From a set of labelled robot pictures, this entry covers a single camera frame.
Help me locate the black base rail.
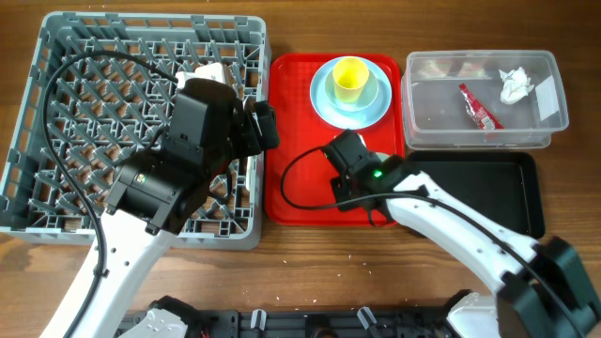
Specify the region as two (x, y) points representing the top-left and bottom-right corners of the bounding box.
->
(184, 307), (456, 338)

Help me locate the red plastic tray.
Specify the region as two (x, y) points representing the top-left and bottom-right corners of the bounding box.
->
(264, 54), (405, 226)

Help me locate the red snack wrapper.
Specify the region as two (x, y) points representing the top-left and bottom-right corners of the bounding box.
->
(458, 84), (503, 131)

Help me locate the grey dishwasher rack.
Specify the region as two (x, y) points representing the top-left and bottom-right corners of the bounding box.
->
(1, 12), (271, 245)

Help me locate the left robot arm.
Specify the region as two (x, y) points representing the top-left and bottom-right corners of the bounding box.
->
(42, 78), (280, 337)

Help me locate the white plastic spoon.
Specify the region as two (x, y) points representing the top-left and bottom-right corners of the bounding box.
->
(245, 156), (255, 192)

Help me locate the light blue bowl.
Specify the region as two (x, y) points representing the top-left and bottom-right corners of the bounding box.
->
(325, 70), (379, 113)

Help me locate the black tray bin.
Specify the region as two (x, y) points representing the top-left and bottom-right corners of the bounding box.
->
(408, 151), (546, 239)

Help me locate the clear plastic bin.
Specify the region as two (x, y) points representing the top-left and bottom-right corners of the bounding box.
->
(402, 50), (569, 150)

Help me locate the yellow plastic cup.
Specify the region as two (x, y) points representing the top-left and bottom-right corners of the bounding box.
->
(332, 56), (370, 103)

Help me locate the green bowl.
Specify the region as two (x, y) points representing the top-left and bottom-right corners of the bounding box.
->
(376, 152), (390, 161)

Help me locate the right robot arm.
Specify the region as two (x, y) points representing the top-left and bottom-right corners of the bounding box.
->
(323, 130), (600, 337)

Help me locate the white napkin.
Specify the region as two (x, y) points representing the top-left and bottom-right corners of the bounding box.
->
(499, 67), (534, 105)

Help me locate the light blue plate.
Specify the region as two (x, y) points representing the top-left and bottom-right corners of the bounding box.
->
(309, 56), (393, 130)

